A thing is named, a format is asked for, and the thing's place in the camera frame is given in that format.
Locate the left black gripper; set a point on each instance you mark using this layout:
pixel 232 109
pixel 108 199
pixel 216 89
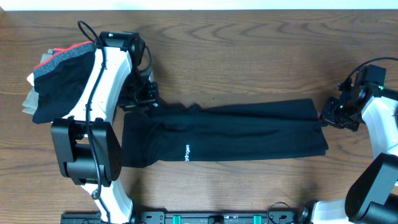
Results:
pixel 146 104

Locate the black pants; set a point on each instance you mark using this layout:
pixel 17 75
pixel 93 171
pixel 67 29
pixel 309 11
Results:
pixel 245 132

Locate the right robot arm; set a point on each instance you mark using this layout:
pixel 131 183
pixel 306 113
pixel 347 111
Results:
pixel 370 198

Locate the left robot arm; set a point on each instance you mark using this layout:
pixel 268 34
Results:
pixel 87 149

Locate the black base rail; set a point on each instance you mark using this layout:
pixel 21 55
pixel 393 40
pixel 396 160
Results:
pixel 285 217

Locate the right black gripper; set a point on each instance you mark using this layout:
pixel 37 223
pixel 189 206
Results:
pixel 327 115

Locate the black folded shorts grey waistband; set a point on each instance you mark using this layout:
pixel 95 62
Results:
pixel 79 67

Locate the khaki folded garment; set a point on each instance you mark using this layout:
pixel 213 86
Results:
pixel 34 99

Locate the white folded garment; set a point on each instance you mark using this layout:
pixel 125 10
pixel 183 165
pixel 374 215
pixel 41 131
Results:
pixel 30 79

